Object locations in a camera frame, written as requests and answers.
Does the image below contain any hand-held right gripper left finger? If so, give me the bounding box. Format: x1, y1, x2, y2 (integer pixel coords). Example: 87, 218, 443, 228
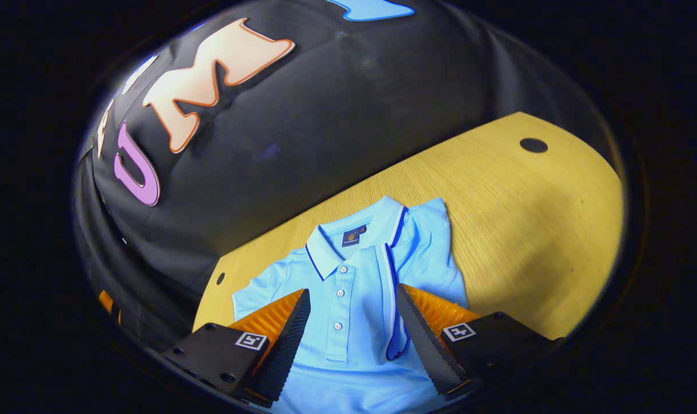
160, 287, 312, 409

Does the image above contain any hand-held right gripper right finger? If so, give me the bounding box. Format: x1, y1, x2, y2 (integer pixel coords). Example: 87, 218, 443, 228
396, 282, 566, 401

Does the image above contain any light blue T-shirt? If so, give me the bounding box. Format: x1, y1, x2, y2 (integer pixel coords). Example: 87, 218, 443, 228
232, 195, 470, 414

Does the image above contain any black backdrop cloth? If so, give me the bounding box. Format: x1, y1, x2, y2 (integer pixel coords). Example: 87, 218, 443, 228
72, 0, 614, 351

